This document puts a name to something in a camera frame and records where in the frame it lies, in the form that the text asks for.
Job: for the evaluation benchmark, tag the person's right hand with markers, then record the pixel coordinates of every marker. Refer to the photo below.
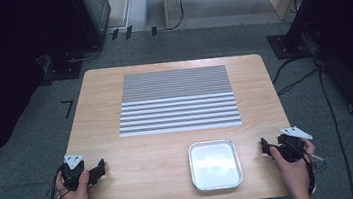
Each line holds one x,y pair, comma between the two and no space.
294,175

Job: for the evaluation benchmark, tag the dark cabinet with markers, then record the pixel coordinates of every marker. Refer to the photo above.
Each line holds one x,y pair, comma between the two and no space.
97,11

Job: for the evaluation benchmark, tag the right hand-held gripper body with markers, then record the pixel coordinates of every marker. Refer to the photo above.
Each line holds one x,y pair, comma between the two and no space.
291,148

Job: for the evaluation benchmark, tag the silver metal tray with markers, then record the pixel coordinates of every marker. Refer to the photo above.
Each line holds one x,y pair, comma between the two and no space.
215,165

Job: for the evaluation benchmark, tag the grey striped placemat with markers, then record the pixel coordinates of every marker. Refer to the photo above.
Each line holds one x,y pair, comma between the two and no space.
178,101

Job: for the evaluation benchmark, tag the black stand base plate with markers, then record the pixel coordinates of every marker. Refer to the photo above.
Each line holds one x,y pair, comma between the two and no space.
63,70
287,46

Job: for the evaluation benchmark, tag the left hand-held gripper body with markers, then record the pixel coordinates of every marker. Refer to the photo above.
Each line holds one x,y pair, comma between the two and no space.
71,173

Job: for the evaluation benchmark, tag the dark curtain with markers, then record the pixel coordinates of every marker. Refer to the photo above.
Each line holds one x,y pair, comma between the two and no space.
351,32
3,65

